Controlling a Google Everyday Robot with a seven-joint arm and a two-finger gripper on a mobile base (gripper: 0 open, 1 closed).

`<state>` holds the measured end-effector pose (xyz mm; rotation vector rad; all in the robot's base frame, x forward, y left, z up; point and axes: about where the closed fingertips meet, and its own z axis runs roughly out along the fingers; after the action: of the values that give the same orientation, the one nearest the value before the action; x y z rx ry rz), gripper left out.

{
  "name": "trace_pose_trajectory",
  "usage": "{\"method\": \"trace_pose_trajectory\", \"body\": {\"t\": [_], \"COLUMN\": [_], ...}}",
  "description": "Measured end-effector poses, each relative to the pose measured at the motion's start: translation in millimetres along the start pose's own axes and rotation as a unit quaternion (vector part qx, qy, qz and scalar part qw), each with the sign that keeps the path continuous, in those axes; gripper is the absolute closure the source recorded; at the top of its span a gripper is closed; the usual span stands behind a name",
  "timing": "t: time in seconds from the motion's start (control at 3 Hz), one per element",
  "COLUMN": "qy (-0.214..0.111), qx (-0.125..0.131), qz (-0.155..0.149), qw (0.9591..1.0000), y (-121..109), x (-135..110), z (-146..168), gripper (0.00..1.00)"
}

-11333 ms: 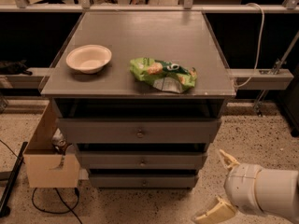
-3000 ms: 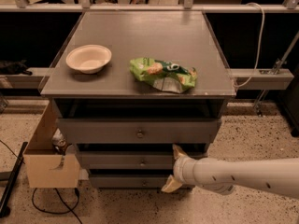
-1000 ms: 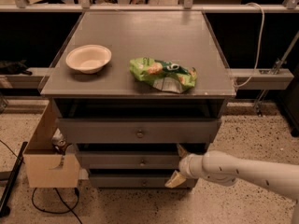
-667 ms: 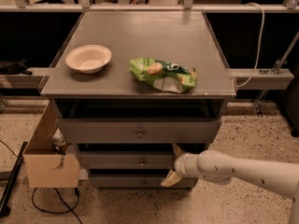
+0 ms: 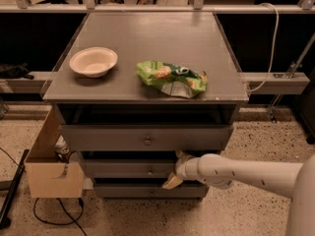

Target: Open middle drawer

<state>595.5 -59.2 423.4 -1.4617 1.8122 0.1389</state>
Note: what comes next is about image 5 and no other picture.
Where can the grey drawer cabinet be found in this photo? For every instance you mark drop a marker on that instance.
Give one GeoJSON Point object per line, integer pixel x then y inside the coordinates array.
{"type": "Point", "coordinates": [120, 98]}

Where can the grey top drawer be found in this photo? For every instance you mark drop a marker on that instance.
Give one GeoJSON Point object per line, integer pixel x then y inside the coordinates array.
{"type": "Point", "coordinates": [137, 138]}

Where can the black object on rail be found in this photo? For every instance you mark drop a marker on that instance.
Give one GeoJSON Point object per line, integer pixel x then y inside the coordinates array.
{"type": "Point", "coordinates": [15, 71]}

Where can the metal can in box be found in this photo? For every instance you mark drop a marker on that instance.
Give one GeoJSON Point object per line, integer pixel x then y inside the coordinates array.
{"type": "Point", "coordinates": [61, 149]}

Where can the black bar on floor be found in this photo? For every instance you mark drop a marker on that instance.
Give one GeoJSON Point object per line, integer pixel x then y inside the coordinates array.
{"type": "Point", "coordinates": [11, 187]}

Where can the grey drawer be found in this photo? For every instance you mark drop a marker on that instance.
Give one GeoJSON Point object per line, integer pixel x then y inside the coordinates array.
{"type": "Point", "coordinates": [137, 138]}
{"type": "Point", "coordinates": [127, 168]}
{"type": "Point", "coordinates": [150, 191]}

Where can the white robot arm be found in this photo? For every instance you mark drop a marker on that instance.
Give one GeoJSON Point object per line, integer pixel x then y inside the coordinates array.
{"type": "Point", "coordinates": [295, 181]}

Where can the white paper bowl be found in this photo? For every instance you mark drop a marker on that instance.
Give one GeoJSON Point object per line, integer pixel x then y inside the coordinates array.
{"type": "Point", "coordinates": [94, 62]}

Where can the grey bottom drawer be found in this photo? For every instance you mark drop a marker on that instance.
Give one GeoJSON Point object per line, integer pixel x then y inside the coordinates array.
{"type": "Point", "coordinates": [150, 191]}

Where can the green chip bag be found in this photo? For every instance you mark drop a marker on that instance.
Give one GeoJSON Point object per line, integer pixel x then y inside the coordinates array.
{"type": "Point", "coordinates": [171, 79]}

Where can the tan wooden box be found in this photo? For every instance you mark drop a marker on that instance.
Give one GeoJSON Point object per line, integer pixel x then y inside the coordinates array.
{"type": "Point", "coordinates": [48, 176]}

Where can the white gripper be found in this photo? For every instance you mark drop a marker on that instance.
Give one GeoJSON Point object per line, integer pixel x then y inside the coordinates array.
{"type": "Point", "coordinates": [181, 168]}

